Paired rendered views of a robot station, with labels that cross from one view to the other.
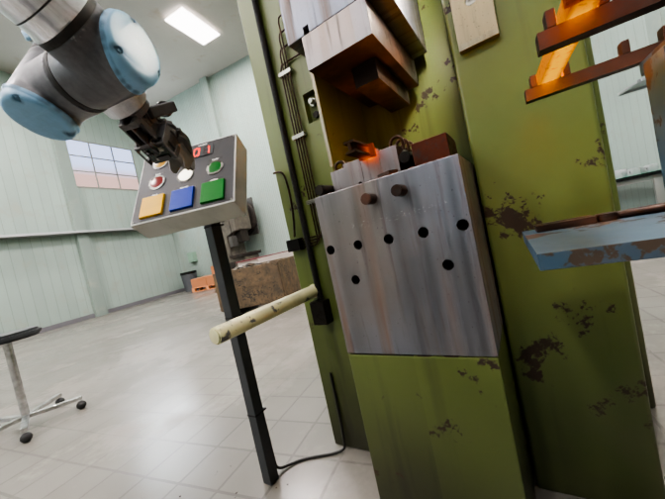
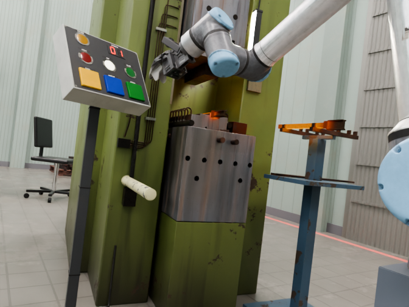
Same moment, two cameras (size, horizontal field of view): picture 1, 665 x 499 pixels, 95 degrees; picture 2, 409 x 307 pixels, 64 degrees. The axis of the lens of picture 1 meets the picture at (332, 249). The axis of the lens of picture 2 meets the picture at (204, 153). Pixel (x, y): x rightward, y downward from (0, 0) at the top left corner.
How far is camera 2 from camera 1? 125 cm
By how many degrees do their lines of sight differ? 57
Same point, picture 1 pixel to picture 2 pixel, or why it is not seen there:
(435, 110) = (199, 93)
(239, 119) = not seen: outside the picture
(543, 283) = not seen: hidden behind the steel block
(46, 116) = (231, 70)
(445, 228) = (243, 164)
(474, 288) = (246, 192)
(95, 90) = (250, 76)
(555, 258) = (307, 183)
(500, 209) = not seen: hidden behind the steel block
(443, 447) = (212, 269)
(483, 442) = (230, 262)
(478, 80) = (248, 105)
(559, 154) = (262, 147)
